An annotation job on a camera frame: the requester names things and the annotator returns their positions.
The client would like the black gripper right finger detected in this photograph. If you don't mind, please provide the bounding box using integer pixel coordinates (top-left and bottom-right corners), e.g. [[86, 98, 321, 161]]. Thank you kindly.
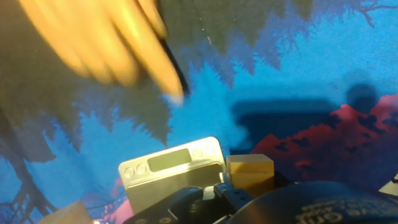
[[213, 182, 254, 216]]

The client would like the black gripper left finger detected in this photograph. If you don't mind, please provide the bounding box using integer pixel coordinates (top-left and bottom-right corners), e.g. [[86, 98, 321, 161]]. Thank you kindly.
[[123, 186, 215, 224]]

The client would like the small wooden block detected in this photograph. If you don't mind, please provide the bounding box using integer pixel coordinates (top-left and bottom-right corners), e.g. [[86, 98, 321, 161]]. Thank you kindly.
[[226, 154, 275, 198]]

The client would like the silver digital scale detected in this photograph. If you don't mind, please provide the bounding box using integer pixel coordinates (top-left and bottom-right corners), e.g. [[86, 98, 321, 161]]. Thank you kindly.
[[118, 136, 227, 215]]

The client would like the medium wooden block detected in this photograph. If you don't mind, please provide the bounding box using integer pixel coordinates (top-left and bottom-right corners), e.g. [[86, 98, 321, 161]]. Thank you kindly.
[[37, 200, 94, 224]]

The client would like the bare human hand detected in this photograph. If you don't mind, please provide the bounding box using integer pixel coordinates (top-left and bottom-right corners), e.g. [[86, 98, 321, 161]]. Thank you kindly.
[[18, 0, 185, 105]]

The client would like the blue landscape print cloth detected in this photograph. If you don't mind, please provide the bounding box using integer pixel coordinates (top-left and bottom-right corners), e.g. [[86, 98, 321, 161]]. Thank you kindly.
[[0, 0, 398, 224]]

